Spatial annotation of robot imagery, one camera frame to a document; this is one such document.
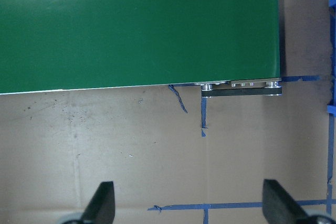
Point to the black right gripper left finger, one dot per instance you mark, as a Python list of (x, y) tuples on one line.
[(101, 208)]

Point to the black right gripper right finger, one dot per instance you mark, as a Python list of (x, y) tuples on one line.
[(278, 206)]

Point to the blue bin right side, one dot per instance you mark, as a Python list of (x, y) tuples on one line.
[(331, 6)]

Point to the green conveyor belt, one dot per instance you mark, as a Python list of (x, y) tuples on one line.
[(56, 45)]

